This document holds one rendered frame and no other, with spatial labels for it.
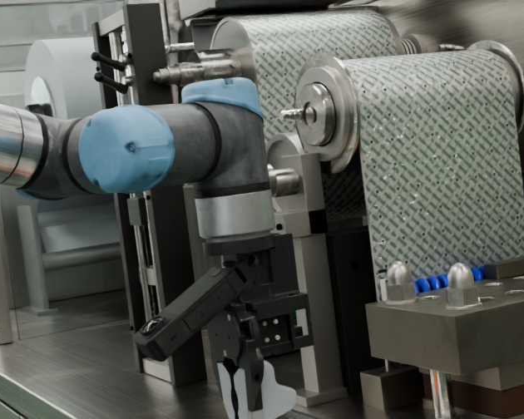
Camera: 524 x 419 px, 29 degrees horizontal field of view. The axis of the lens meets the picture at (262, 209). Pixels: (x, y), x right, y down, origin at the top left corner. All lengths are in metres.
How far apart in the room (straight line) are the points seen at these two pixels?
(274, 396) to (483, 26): 0.70
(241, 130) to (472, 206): 0.41
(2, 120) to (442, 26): 0.82
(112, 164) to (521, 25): 0.73
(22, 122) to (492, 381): 0.53
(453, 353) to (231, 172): 0.28
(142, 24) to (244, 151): 0.52
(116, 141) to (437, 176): 0.50
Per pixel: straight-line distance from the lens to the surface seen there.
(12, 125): 0.94
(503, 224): 1.30
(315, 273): 1.24
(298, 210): 1.23
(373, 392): 1.20
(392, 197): 1.20
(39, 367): 1.77
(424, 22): 1.60
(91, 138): 0.89
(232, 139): 0.94
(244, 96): 0.96
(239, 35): 1.43
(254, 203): 0.96
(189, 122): 0.91
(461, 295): 1.04
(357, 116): 1.17
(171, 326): 0.95
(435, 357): 1.05
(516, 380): 1.08
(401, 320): 1.09
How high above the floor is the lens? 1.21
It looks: 3 degrees down
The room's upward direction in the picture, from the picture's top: 7 degrees counter-clockwise
